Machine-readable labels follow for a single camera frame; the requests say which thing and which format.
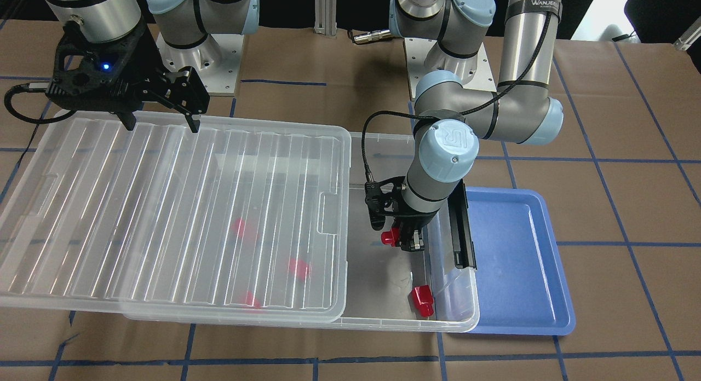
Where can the silver cable connector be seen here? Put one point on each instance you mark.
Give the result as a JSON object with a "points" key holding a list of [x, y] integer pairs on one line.
{"points": [[374, 36]]}

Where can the clear plastic box lid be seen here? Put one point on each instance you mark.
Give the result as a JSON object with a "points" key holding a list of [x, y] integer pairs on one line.
{"points": [[62, 227]]}

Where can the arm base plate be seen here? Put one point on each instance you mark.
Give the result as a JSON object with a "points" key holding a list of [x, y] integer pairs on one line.
{"points": [[217, 61], [422, 57]]}

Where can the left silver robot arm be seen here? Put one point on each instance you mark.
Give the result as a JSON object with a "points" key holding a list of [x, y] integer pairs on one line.
{"points": [[451, 120]]}

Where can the red block front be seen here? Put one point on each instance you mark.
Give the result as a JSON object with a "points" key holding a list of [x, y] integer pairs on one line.
{"points": [[249, 301]]}

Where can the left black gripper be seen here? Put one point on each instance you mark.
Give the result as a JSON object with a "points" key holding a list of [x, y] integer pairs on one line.
{"points": [[418, 217]]}

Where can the black box latch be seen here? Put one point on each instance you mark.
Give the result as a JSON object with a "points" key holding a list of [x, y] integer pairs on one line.
{"points": [[463, 250]]}

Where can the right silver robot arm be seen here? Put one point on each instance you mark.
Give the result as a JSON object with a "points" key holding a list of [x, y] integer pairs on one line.
{"points": [[184, 24]]}

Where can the red block centre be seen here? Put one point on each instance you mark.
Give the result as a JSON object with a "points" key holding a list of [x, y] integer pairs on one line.
{"points": [[299, 269]]}

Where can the red block from tray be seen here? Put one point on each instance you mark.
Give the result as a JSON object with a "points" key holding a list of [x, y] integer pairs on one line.
{"points": [[391, 237]]}

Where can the red block upper middle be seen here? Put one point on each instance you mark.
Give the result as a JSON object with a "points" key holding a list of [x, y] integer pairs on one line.
{"points": [[246, 232]]}

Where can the blue plastic tray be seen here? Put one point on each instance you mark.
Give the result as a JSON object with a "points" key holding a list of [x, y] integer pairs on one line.
{"points": [[522, 287]]}

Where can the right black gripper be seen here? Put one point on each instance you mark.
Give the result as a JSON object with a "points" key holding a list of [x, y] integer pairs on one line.
{"points": [[143, 62]]}

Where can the clear plastic storage box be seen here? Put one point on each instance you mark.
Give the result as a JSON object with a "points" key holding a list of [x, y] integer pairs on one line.
{"points": [[405, 271]]}

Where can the red block near latch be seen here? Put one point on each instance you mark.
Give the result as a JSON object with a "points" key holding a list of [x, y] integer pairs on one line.
{"points": [[423, 301]]}

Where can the aluminium frame post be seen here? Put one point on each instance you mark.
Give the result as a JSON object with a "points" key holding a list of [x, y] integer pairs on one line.
{"points": [[325, 18]]}

